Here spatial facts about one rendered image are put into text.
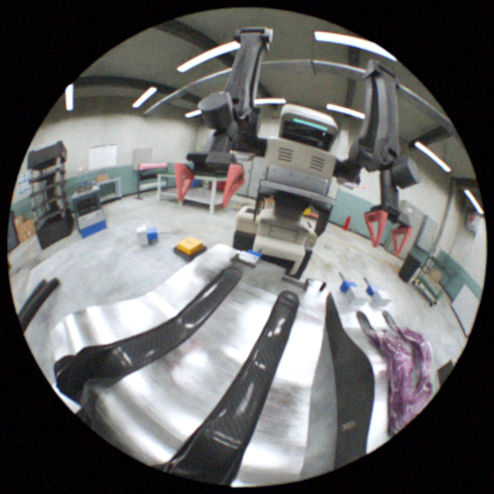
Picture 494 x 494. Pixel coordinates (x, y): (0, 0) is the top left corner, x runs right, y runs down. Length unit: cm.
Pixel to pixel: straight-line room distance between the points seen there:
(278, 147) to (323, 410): 71
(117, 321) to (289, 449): 21
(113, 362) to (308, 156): 67
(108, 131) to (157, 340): 674
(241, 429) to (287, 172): 60
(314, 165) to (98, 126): 672
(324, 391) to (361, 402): 8
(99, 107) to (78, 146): 158
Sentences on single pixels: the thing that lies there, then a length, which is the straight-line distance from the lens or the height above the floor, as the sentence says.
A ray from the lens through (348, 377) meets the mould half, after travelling 30.
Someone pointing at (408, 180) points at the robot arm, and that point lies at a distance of 40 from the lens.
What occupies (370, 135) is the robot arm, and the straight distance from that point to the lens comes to 60.
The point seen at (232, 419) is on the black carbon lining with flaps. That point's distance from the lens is 15.
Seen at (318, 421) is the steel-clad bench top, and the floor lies 80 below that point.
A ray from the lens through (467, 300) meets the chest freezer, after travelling 681.
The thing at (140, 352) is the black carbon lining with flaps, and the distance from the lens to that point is 18.
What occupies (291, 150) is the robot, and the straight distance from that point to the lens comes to 58.
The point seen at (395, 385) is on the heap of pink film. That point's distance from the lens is 29.
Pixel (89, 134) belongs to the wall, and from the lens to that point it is 672.
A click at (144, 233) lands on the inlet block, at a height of 84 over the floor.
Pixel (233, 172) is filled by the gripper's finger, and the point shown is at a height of 106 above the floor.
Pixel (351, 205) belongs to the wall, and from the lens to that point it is 563.
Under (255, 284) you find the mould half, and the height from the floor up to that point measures 89.
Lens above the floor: 106
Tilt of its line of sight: 29 degrees down
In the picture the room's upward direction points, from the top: 10 degrees clockwise
